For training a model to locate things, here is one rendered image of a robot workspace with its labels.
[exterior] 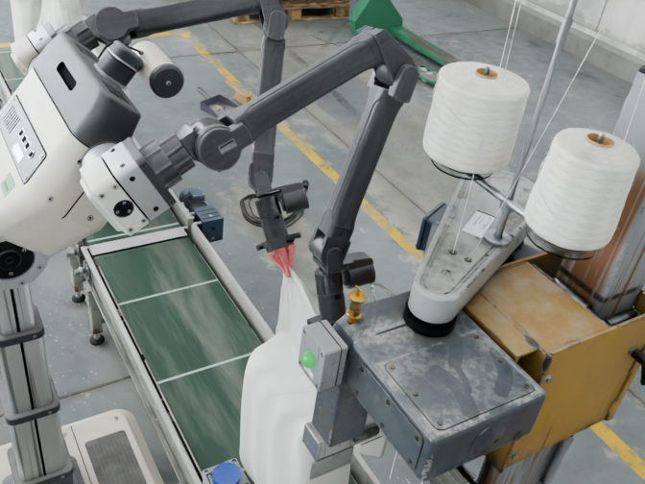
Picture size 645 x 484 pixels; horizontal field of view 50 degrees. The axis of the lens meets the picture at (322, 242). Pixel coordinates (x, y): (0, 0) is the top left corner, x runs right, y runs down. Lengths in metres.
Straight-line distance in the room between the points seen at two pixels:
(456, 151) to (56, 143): 0.73
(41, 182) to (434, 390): 0.79
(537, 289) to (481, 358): 0.25
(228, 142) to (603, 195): 0.62
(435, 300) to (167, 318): 1.59
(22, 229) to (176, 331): 1.17
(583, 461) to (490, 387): 1.88
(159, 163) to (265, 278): 2.21
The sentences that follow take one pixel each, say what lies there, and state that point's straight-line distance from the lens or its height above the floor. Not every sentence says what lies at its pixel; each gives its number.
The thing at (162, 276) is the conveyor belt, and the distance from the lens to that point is 2.78.
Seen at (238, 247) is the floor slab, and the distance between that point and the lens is 3.59.
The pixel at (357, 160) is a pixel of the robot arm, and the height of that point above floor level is 1.47.
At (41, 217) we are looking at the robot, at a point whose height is 1.33.
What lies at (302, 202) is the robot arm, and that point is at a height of 1.21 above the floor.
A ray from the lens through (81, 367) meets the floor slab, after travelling 2.99.
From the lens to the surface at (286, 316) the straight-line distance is 1.80.
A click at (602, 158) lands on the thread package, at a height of 1.68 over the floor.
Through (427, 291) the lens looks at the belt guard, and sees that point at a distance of 1.16.
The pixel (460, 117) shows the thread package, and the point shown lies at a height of 1.63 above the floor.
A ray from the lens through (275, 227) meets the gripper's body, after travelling 1.70.
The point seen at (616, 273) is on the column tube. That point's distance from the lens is 1.37.
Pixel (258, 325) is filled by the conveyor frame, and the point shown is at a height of 0.40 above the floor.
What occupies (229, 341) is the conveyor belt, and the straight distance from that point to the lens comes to 2.51.
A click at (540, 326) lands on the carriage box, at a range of 1.30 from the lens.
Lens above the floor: 2.11
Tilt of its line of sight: 35 degrees down
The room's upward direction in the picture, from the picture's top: 8 degrees clockwise
